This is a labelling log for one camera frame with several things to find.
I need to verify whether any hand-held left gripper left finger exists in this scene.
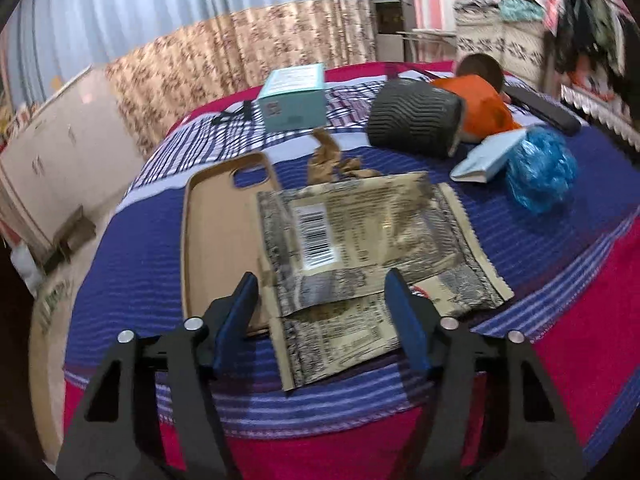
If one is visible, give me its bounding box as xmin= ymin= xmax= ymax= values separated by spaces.
xmin=55 ymin=271 xmax=261 ymax=480

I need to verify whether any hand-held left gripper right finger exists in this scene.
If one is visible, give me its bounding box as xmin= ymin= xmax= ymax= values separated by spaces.
xmin=384 ymin=267 xmax=587 ymax=480

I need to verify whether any beige patterned snack wrapper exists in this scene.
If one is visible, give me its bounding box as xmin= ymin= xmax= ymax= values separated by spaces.
xmin=269 ymin=182 xmax=516 ymax=392
xmin=256 ymin=171 xmax=468 ymax=317

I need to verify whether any brown paper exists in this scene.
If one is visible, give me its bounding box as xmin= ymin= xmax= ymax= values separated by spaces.
xmin=306 ymin=128 xmax=383 ymax=187

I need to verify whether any small white box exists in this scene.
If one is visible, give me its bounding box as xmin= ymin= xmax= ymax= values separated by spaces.
xmin=450 ymin=127 xmax=528 ymax=183

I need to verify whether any blue plastic bag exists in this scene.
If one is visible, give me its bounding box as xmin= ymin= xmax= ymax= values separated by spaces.
xmin=505 ymin=126 xmax=578 ymax=215

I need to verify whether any orange cloth item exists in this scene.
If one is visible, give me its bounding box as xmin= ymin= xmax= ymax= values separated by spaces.
xmin=430 ymin=74 xmax=521 ymax=142

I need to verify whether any beige phone case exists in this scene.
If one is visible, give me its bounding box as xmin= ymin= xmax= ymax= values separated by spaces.
xmin=181 ymin=151 xmax=283 ymax=333

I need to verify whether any striped blue red blanket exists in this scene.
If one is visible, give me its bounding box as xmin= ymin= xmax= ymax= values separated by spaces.
xmin=30 ymin=62 xmax=640 ymax=480

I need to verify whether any teal cardboard box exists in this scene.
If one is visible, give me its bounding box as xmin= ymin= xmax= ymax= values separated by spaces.
xmin=257 ymin=64 xmax=327 ymax=133

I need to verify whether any white cabinet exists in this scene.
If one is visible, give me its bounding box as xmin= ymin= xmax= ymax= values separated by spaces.
xmin=0 ymin=65 xmax=146 ymax=256

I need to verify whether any black flat case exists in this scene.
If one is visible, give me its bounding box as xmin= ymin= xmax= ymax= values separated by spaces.
xmin=502 ymin=85 xmax=581 ymax=136

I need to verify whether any small folding table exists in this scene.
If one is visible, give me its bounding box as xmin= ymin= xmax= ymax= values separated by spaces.
xmin=397 ymin=29 xmax=458 ymax=63

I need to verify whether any low shelf with lace cover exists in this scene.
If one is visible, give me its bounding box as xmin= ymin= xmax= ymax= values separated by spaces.
xmin=560 ymin=72 xmax=640 ymax=153

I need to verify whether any grey water dispenser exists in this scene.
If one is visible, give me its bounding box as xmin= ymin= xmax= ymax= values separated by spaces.
xmin=372 ymin=0 xmax=417 ymax=63

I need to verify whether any cabinet under patterned cloth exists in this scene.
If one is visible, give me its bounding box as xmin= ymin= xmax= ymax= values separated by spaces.
xmin=452 ymin=7 xmax=551 ymax=88

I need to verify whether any blue and floral curtain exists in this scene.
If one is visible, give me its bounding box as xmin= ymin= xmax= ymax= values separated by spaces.
xmin=0 ymin=0 xmax=381 ymax=158

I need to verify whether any pile of folded clothes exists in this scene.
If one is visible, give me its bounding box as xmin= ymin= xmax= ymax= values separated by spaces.
xmin=455 ymin=0 xmax=546 ymax=23

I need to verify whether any row of hanging clothes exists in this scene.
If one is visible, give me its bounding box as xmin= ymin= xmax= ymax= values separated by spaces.
xmin=547 ymin=0 xmax=640 ymax=91

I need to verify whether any dark strap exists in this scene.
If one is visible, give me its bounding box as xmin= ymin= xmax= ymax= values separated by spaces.
xmin=211 ymin=101 xmax=255 ymax=126

